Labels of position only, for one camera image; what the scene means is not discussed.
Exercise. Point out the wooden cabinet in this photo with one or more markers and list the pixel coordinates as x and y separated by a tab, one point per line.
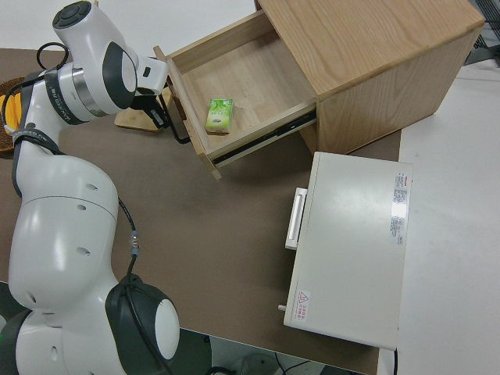
371	58

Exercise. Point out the wooden mug tree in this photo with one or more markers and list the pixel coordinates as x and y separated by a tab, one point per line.
133	119

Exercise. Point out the round wicker basket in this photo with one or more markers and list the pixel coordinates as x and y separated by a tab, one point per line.
6	145

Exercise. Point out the brown table mat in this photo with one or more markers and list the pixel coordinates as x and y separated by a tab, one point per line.
218	234

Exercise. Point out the green tissue pack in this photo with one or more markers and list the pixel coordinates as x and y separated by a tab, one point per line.
218	116

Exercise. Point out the cream toaster oven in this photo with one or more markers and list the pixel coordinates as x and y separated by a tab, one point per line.
351	242

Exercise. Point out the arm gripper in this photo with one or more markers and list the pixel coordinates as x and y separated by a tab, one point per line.
153	76

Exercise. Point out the yellow corn cob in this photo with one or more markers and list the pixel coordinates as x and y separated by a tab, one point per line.
9	109

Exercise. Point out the black mesh chair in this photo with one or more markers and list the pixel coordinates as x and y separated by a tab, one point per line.
488	43

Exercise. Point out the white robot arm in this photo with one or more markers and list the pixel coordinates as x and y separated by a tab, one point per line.
58	234

